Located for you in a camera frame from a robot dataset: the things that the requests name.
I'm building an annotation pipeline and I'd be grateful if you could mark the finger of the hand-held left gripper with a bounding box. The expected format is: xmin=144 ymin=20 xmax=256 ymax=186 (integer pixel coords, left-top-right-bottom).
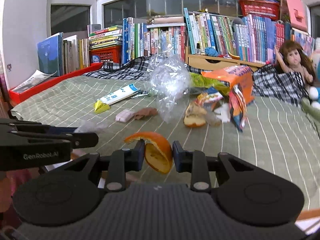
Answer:
xmin=10 ymin=131 xmax=99 ymax=149
xmin=0 ymin=118 xmax=77 ymax=134

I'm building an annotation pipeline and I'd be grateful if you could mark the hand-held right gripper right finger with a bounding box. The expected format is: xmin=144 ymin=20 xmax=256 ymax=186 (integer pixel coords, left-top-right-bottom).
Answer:
xmin=172 ymin=140 xmax=253 ymax=191

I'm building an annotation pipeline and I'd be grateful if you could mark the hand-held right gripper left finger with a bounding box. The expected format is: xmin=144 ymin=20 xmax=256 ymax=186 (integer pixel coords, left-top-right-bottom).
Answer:
xmin=64 ymin=141 xmax=146 ymax=191

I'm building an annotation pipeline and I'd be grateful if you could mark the orange peel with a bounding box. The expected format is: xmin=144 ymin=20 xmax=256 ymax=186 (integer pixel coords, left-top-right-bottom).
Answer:
xmin=124 ymin=131 xmax=174 ymax=174

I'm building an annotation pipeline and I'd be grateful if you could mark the clear plastic bag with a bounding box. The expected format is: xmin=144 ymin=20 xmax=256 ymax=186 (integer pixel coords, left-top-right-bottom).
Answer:
xmin=149 ymin=30 xmax=192 ymax=123

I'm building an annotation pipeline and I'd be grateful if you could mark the cardboard box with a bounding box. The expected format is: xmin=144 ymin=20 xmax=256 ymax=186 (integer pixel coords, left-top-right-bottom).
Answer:
xmin=71 ymin=152 xmax=320 ymax=233

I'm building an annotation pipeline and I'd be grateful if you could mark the white crumpled plastic film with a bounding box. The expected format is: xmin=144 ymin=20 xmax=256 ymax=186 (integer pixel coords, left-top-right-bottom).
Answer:
xmin=74 ymin=121 xmax=106 ymax=134

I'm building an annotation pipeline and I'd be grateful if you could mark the yellow folded paper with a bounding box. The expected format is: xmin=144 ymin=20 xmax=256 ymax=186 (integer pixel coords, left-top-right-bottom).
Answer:
xmin=94 ymin=100 xmax=111 ymax=112

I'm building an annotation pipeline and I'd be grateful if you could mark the bitten fruit core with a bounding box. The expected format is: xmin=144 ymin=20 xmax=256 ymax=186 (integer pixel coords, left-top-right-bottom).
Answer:
xmin=183 ymin=102 xmax=207 ymax=128

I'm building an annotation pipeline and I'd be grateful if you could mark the pink small packet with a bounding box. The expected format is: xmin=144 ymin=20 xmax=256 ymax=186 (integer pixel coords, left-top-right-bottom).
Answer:
xmin=115 ymin=109 xmax=134 ymax=123

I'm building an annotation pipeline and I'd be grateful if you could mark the brown crumpled wrapper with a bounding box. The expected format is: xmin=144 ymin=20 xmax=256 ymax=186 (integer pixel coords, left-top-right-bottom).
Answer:
xmin=132 ymin=107 xmax=159 ymax=121

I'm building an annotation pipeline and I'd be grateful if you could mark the pink cloth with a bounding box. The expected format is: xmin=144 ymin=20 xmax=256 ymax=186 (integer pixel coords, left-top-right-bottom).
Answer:
xmin=0 ymin=167 xmax=33 ymax=230

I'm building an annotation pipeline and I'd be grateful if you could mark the red tray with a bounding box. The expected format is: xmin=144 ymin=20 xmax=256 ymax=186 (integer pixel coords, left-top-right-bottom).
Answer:
xmin=8 ymin=62 xmax=104 ymax=106

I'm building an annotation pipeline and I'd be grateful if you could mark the newspaper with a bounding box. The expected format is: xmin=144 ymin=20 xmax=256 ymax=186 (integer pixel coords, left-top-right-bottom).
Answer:
xmin=12 ymin=69 xmax=57 ymax=93

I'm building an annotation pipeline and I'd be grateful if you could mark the white crumpled tissue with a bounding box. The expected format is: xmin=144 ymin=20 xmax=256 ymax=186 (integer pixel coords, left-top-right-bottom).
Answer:
xmin=213 ymin=102 xmax=232 ymax=123

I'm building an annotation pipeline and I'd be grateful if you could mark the red and yellow snack wrapper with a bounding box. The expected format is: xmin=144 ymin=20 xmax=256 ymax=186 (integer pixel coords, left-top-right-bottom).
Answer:
xmin=194 ymin=87 xmax=224 ymax=106

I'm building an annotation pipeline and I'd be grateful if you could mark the large blue hardcover book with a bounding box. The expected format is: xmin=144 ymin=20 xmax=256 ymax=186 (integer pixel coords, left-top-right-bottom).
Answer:
xmin=37 ymin=32 xmax=64 ymax=77

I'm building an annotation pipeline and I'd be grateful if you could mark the row of thin pale books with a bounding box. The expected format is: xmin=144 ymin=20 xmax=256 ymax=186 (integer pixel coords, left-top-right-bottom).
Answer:
xmin=62 ymin=34 xmax=91 ymax=73

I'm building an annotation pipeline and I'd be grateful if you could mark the orange and black snack wrapper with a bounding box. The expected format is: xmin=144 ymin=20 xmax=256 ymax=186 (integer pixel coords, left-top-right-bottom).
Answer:
xmin=228 ymin=84 xmax=248 ymax=132

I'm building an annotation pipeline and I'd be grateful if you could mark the green snack bag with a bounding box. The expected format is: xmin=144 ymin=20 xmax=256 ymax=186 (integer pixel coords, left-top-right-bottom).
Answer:
xmin=188 ymin=72 xmax=231 ymax=96

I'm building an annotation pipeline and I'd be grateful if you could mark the green striped bed sheet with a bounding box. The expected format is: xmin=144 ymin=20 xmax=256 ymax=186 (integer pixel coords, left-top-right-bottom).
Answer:
xmin=10 ymin=74 xmax=320 ymax=212

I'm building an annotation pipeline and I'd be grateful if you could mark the red plastic crate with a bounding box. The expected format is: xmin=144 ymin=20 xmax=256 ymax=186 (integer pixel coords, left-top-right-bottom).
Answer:
xmin=89 ymin=46 xmax=123 ymax=64

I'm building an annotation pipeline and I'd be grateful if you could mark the orange tissue box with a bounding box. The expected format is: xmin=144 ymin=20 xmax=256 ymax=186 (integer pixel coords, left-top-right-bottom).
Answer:
xmin=201 ymin=65 xmax=255 ymax=105

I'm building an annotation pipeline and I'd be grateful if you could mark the stack of flat-lying books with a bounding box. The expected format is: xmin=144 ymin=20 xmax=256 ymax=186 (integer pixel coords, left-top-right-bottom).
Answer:
xmin=88 ymin=25 xmax=123 ymax=50

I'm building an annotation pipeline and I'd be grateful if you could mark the wooden desk organiser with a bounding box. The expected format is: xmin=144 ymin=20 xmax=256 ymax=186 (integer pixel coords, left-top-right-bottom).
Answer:
xmin=185 ymin=46 xmax=266 ymax=72

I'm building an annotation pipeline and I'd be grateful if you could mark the small grey box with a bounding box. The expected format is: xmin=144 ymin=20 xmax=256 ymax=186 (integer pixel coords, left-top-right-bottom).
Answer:
xmin=87 ymin=24 xmax=102 ymax=37

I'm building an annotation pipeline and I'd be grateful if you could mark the row of colourful upright books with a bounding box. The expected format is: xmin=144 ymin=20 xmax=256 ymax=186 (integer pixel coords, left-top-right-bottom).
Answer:
xmin=183 ymin=7 xmax=292 ymax=65
xmin=122 ymin=17 xmax=187 ymax=65

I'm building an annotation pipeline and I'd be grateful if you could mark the black and white checked cloth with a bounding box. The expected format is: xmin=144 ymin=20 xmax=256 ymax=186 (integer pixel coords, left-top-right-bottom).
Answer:
xmin=82 ymin=56 xmax=311 ymax=108

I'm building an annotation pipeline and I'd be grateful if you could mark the white framed window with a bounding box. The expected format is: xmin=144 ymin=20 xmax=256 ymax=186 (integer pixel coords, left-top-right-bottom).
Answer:
xmin=49 ymin=0 xmax=320 ymax=38

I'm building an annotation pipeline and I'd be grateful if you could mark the rolled beige paper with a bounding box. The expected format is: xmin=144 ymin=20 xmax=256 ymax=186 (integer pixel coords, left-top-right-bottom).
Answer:
xmin=153 ymin=16 xmax=185 ymax=24

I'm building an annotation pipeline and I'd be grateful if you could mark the green cloth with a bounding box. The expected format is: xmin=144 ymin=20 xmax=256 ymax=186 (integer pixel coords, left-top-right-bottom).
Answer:
xmin=301 ymin=97 xmax=320 ymax=132

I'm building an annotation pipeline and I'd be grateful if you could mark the blue and white plush toy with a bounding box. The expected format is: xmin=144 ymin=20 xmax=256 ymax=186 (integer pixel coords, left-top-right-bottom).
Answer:
xmin=307 ymin=55 xmax=320 ymax=111

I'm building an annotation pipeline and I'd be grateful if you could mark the brown haired doll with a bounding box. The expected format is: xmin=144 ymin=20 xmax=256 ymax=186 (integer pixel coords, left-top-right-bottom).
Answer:
xmin=274 ymin=39 xmax=316 ymax=87

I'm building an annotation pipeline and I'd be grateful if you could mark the red plastic basket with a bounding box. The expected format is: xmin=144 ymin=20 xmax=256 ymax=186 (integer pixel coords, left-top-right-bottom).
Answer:
xmin=238 ymin=0 xmax=281 ymax=21

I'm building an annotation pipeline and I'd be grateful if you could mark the row of pink spined books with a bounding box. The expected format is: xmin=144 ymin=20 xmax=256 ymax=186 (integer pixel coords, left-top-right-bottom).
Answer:
xmin=290 ymin=27 xmax=316 ymax=57

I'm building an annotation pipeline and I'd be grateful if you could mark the pink board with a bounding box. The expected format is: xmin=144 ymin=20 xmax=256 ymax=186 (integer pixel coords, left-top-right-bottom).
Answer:
xmin=280 ymin=0 xmax=308 ymax=32

